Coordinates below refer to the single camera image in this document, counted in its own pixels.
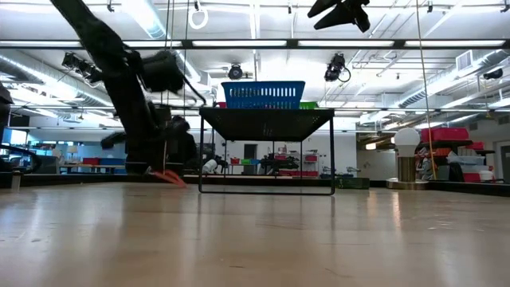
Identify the green yellow crayon box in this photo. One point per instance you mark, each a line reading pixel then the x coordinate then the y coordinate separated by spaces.
pixel 354 182

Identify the green plastic basket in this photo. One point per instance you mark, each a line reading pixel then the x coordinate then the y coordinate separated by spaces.
pixel 308 105

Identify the black perforated metal shelf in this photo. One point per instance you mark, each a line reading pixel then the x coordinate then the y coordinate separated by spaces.
pixel 263 123

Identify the orange rubber band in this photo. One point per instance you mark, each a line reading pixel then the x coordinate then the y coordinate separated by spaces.
pixel 171 178

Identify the blue plastic basket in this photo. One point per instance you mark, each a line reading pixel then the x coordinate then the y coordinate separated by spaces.
pixel 239 104

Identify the black overhead light beam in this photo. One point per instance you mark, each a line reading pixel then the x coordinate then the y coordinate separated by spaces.
pixel 293 44

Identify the person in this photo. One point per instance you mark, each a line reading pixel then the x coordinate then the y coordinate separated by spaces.
pixel 187 147

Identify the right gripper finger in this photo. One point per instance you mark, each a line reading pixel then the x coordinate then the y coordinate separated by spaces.
pixel 322 7
pixel 342 16

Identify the black ceiling spotlight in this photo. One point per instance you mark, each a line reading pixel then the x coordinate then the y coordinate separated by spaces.
pixel 235 72
pixel 79 67
pixel 494 73
pixel 334 68

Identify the red storage bins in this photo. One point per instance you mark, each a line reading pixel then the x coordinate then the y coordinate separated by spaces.
pixel 444 134

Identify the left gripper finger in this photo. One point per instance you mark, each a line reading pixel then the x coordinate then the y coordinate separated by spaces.
pixel 153 165
pixel 115 141

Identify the red plastic basket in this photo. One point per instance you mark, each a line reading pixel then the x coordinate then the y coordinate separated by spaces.
pixel 220 105

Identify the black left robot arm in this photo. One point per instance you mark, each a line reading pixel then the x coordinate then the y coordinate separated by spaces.
pixel 111 68

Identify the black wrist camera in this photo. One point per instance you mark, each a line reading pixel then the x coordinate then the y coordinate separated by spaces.
pixel 161 71

